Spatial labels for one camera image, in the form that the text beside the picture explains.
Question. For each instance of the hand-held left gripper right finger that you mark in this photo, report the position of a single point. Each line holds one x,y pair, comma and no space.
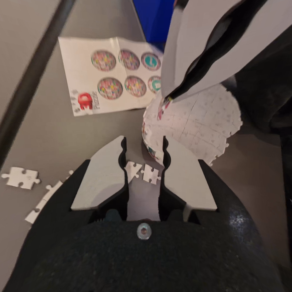
189,182

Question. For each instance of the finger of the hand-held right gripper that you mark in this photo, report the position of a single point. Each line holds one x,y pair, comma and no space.
246,43
182,41

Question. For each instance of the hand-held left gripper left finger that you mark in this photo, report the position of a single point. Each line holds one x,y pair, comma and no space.
100,180

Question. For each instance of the colourful puzzle ball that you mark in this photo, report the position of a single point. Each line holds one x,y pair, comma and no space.
205,127

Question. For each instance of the puzzle instruction sheet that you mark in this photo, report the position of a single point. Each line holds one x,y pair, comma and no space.
79,68

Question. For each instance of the blue plastic bin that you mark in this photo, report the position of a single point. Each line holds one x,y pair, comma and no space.
155,20

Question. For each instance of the black table edge strip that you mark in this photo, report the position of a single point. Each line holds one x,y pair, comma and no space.
29,79

